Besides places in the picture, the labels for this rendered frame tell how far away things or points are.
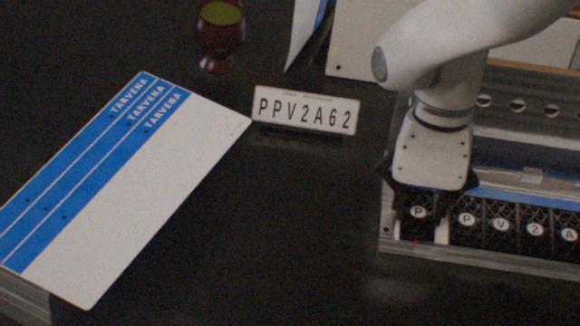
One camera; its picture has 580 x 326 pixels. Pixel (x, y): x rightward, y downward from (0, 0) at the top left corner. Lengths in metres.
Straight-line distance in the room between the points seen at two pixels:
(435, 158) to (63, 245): 0.50
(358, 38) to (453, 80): 0.36
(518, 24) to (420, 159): 0.30
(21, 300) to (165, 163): 0.27
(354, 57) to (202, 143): 0.35
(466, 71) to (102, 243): 0.51
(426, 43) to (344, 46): 0.46
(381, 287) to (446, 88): 0.30
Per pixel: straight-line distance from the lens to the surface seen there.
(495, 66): 1.66
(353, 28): 1.83
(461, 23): 1.40
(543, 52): 1.86
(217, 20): 1.83
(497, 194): 1.75
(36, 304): 1.50
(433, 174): 1.60
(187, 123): 1.65
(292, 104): 1.78
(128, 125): 1.65
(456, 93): 1.52
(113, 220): 1.52
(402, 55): 1.43
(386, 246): 1.64
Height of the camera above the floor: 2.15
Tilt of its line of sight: 45 degrees down
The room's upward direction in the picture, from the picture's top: 9 degrees clockwise
